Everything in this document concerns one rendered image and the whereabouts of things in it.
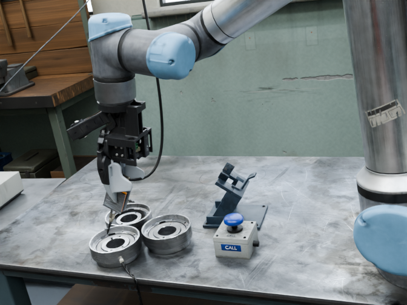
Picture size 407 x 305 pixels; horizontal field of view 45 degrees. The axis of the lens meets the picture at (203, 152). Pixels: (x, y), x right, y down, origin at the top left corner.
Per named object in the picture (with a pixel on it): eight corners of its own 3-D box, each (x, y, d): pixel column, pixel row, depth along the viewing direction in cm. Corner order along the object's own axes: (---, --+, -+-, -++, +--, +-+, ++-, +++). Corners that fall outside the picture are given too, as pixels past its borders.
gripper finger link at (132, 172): (143, 199, 100) (137, 160, 96) (117, 194, 102) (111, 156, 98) (149, 190, 103) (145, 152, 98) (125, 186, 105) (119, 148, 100)
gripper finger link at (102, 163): (105, 187, 94) (103, 144, 91) (97, 186, 94) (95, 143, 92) (117, 179, 98) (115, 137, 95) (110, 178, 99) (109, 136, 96)
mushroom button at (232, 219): (223, 242, 97) (220, 220, 95) (229, 232, 100) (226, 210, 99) (243, 244, 96) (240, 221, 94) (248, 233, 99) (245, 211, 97)
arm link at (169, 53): (208, 25, 84) (156, 20, 89) (169, 39, 75) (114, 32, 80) (208, 71, 87) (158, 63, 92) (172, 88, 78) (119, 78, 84)
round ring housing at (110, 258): (89, 250, 106) (85, 234, 105) (137, 236, 109) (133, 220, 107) (97, 276, 97) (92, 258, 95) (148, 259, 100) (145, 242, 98)
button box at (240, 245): (215, 257, 97) (212, 235, 95) (226, 238, 103) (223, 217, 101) (255, 260, 94) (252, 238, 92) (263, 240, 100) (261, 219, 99)
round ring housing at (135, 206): (112, 221, 117) (108, 206, 116) (155, 215, 117) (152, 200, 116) (105, 244, 108) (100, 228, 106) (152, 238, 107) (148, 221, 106)
